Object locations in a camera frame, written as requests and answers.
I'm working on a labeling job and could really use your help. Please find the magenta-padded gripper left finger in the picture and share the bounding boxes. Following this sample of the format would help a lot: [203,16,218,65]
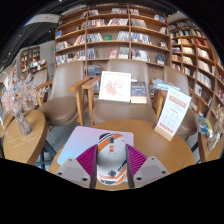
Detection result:
[54,145,99,189]

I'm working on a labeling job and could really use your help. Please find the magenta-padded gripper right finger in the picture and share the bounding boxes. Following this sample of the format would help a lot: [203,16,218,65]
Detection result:
[125,145,170,189]

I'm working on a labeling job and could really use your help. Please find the white orange computer mouse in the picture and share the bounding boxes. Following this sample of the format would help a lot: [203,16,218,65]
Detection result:
[95,132,129,186]

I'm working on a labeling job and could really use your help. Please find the blue pink gradient mouse pad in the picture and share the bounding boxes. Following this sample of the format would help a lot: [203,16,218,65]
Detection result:
[56,125,135,166]

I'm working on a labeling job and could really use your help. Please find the brown leather wooden armchair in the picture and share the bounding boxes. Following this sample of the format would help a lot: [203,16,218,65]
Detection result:
[82,59,158,128]
[153,65,201,139]
[31,68,50,108]
[34,60,91,127]

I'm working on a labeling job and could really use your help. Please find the round wooden side table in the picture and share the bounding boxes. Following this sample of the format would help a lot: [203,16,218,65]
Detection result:
[0,111,15,138]
[2,109,49,166]
[198,131,224,163]

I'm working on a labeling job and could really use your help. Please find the white red sign wooden stand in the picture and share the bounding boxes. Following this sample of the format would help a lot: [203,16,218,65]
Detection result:
[153,87,193,142]

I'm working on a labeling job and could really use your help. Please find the dark cover book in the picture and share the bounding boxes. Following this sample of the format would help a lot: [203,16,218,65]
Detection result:
[130,80,148,104]

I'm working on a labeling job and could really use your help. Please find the glass vase pink dried flowers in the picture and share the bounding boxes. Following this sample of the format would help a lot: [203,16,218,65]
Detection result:
[0,73,48,136]

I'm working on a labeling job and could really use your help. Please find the stack of colourful books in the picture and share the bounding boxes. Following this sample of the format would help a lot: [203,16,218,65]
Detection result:
[196,113,214,138]

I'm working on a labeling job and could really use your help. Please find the white framed floral picture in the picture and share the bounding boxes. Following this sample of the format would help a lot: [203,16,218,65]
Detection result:
[98,70,132,103]

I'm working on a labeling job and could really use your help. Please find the light blue book stack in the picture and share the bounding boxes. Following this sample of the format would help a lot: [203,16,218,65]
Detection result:
[151,78,181,93]

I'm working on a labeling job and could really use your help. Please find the glass vase beige dried flowers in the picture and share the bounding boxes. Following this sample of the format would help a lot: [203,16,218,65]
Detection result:
[206,104,224,153]

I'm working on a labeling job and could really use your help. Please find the distant wooden bookshelf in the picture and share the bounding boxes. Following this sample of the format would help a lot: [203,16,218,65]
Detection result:
[18,45,42,79]

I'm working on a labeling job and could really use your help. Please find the tall wooden bookshelf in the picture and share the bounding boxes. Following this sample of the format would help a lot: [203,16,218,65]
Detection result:
[168,18,224,111]

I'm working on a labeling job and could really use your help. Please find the large wooden bookshelf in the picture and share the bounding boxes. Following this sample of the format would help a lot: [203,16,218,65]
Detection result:
[54,3,171,76]

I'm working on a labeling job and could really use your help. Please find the white hanging ceiling panel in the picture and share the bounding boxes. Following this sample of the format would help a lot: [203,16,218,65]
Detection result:
[23,13,61,27]

